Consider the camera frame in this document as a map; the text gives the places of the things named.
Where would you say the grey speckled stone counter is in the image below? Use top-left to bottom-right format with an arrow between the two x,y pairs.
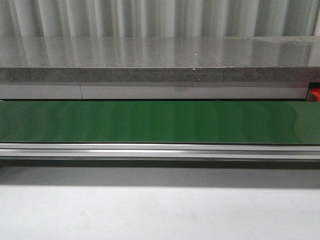
0,36 -> 320,100

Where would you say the green conveyor belt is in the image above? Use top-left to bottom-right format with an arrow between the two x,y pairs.
0,100 -> 320,145

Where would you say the aluminium conveyor frame rail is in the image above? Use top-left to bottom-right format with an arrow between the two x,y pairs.
0,143 -> 320,161

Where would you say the red object behind counter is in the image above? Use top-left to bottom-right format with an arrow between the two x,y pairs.
308,87 -> 320,102

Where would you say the white pleated curtain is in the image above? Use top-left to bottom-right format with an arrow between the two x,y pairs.
0,0 -> 320,38

